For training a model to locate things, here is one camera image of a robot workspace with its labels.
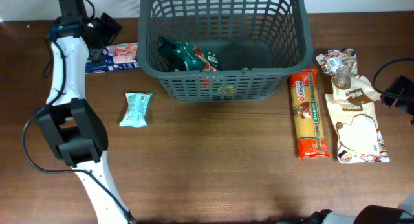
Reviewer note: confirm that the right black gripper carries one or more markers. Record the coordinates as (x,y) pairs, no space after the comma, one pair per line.
(400,83)

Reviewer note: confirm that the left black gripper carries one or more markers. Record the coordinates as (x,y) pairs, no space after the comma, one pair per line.
(112,31)

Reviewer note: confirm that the Kleenex tissue multipack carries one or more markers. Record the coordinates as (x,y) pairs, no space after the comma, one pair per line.
(120,57)

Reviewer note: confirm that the beige rice pouch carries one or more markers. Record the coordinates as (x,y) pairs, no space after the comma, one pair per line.
(359,136)

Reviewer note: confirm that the green Nescafe coffee bag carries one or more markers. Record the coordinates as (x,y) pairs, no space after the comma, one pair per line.
(181,56)

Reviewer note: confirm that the light teal snack wrapper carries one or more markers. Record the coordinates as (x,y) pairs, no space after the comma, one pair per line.
(137,104)

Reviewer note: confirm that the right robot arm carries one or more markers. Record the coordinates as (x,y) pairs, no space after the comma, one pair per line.
(372,213)

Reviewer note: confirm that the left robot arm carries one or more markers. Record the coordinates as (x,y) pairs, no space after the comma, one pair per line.
(73,131)

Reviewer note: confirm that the clear mushroom pouch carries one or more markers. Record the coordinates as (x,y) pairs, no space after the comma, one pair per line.
(348,86)

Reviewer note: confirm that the San Remo spaghetti packet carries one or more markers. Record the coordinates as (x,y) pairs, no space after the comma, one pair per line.
(307,117)

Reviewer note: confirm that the grey plastic slotted basket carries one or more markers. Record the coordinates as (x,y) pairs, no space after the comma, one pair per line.
(258,44)

